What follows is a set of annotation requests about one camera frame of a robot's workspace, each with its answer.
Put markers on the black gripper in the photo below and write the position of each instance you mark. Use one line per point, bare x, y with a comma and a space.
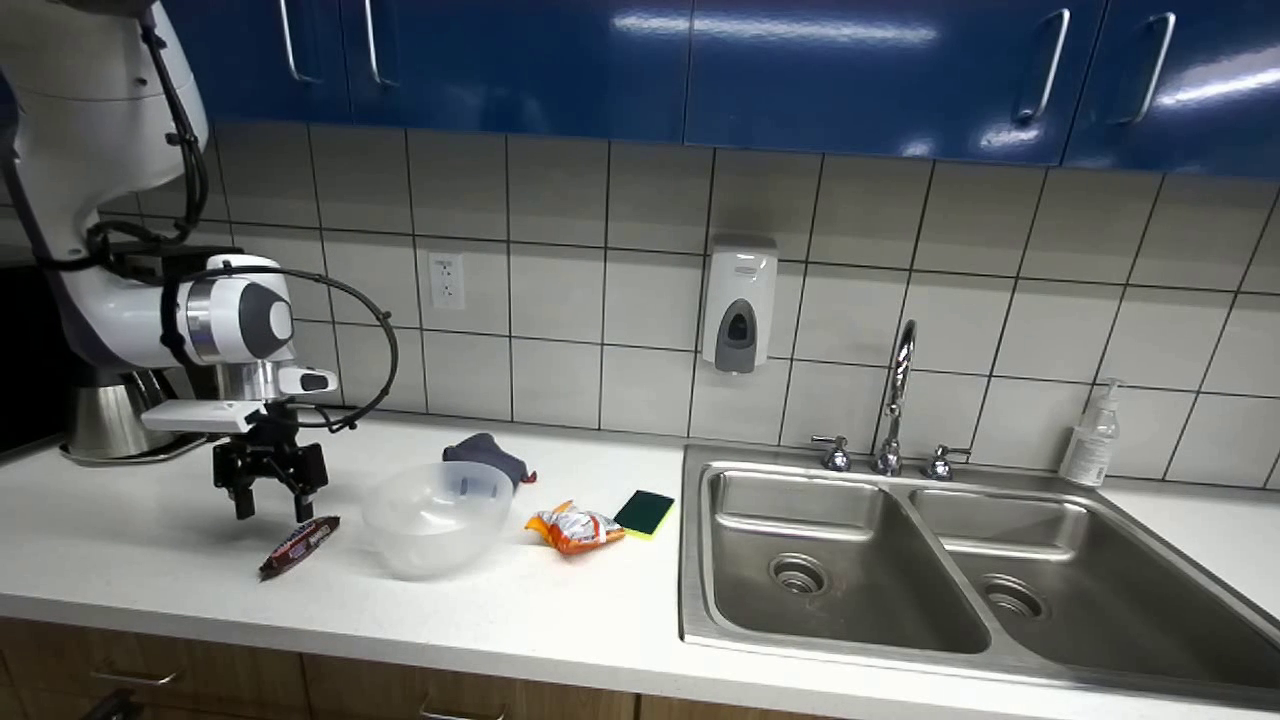
268, 460

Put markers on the red and black marker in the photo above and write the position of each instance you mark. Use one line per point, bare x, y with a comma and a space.
302, 545

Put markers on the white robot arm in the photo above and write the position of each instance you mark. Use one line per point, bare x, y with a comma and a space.
94, 104

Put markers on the translucent white plastic bowl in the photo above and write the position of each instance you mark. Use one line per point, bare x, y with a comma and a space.
433, 524

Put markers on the wooden drawer front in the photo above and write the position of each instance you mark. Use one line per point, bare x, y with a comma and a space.
704, 711
373, 690
226, 675

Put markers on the steel coffee carafe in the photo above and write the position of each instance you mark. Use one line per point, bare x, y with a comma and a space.
103, 420

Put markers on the dark blue cloth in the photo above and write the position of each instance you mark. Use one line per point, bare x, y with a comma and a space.
486, 453

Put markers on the black countertop appliance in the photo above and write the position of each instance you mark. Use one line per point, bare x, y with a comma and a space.
26, 363

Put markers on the orange snack packet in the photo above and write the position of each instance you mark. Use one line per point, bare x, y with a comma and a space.
577, 530

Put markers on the green sponge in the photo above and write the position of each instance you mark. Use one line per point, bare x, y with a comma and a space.
647, 509

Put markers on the blue cabinet door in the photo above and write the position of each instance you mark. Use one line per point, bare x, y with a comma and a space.
1212, 81
867, 81
532, 67
244, 53

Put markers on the chrome faucet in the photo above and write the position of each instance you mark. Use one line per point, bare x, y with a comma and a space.
893, 400

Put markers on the stainless steel double sink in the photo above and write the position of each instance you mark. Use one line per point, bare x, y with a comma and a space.
934, 573

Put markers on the clear plastic soap bottle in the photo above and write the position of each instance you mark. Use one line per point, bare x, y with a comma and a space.
1090, 444

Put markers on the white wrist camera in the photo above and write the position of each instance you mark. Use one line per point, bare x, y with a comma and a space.
200, 416

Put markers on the white wall outlet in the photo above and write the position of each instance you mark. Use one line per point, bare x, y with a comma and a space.
444, 284

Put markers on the white wall soap dispenser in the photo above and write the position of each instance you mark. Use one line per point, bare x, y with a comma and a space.
738, 302

